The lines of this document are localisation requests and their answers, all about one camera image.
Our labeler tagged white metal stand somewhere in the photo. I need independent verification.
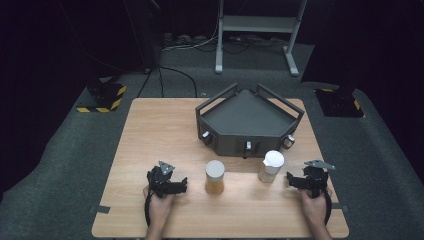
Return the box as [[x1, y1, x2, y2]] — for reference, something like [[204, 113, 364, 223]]
[[214, 0, 309, 77]]

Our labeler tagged orange jar with grey lid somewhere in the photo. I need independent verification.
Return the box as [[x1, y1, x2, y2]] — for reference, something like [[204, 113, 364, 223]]
[[204, 159, 226, 196]]

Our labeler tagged dark grey corner rack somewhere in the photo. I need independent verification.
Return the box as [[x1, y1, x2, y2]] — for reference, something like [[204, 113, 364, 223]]
[[195, 82, 306, 159]]

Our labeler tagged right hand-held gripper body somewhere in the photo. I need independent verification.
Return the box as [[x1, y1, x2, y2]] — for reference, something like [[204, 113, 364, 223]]
[[301, 159, 336, 200]]

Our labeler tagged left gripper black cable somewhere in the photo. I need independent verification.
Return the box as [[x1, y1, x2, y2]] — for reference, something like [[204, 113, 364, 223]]
[[143, 190, 154, 228]]

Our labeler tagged black floor cable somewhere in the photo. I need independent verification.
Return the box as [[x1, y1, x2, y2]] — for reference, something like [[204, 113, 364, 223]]
[[136, 67, 154, 99], [158, 64, 199, 99]]

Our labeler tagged black yellow striped base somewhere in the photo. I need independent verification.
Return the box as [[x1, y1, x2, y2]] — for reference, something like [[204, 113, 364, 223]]
[[314, 86, 366, 119], [76, 77, 128, 114]]

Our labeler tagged bundle of floor cables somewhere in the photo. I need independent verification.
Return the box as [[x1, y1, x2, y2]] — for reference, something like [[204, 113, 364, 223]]
[[161, 31, 288, 55]]

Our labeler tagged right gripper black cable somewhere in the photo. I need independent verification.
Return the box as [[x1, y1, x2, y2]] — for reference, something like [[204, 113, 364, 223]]
[[322, 188, 334, 226]]

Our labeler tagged grey tape strip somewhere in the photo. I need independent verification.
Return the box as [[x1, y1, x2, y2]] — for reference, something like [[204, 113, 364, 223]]
[[89, 204, 111, 215], [331, 202, 351, 214]]

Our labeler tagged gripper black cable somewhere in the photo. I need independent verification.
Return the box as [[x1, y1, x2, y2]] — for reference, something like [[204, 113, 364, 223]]
[[322, 188, 334, 226], [143, 190, 154, 228]]

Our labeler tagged pale jar with white lid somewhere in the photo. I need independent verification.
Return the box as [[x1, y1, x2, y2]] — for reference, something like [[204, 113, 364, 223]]
[[257, 150, 286, 184]]

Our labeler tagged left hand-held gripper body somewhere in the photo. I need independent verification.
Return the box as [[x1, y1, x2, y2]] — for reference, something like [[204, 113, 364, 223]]
[[146, 160, 178, 199]]

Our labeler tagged person's right hand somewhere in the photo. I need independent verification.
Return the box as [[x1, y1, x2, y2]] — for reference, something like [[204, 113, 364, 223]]
[[299, 187, 333, 228]]

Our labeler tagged person's left hand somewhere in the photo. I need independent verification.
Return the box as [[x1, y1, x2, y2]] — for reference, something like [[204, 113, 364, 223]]
[[142, 185, 177, 224]]

